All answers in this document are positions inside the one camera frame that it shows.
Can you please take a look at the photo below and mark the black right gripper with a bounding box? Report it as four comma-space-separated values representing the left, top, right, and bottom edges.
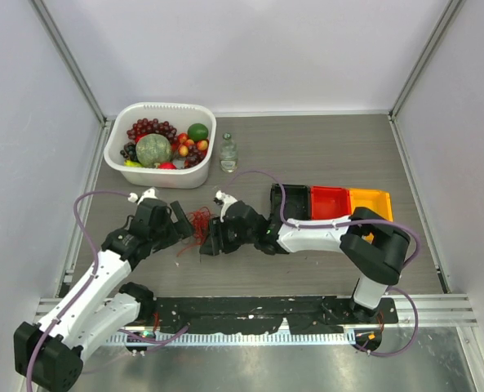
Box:
200, 216, 256, 256

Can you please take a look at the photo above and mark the red cable bundle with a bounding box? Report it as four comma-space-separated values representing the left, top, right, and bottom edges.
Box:
175, 206, 214, 258

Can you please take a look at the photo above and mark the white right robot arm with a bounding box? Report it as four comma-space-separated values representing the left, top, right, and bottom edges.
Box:
199, 201, 411, 323

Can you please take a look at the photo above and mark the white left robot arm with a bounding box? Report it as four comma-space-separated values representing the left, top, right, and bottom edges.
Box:
14, 189, 193, 391

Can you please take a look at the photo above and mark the red apple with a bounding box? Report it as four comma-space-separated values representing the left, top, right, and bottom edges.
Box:
158, 162, 176, 170

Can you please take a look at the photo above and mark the green melon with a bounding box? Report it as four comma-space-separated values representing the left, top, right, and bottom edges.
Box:
135, 134, 172, 168

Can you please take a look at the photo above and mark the peach fruit cluster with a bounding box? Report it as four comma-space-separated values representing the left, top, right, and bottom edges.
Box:
176, 133, 209, 158

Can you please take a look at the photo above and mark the clear glass bottle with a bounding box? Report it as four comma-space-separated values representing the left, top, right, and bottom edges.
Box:
220, 132, 238, 172

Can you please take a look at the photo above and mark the black plastic bin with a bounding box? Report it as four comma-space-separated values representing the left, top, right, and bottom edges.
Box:
269, 183, 311, 221

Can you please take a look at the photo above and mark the green lime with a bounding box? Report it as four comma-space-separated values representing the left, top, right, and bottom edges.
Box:
187, 123, 209, 142

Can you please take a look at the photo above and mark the red grape bunch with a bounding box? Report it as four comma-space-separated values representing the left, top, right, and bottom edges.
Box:
127, 118, 177, 143

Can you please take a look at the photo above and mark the white plastic basket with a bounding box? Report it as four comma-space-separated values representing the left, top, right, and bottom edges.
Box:
104, 102, 216, 189

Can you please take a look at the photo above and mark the red plastic bin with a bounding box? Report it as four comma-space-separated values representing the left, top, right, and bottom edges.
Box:
310, 186, 351, 220

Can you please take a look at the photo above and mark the orange plastic bin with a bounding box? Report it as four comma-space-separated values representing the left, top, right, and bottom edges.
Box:
349, 188, 393, 221

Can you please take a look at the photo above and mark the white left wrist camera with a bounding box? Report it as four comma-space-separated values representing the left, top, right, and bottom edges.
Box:
127, 187, 158, 204

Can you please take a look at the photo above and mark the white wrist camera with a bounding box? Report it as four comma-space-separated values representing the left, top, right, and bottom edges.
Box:
127, 187, 158, 204
214, 190, 237, 221

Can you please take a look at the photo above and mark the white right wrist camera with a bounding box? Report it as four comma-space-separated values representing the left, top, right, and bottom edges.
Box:
214, 190, 237, 221

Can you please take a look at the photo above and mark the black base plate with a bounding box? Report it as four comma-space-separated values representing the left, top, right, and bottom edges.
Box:
139, 296, 398, 335

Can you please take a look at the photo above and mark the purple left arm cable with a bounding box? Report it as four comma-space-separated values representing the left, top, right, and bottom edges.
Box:
24, 189, 189, 392

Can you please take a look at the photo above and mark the white slotted cable duct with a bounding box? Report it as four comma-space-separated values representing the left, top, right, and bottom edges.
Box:
103, 329, 356, 347

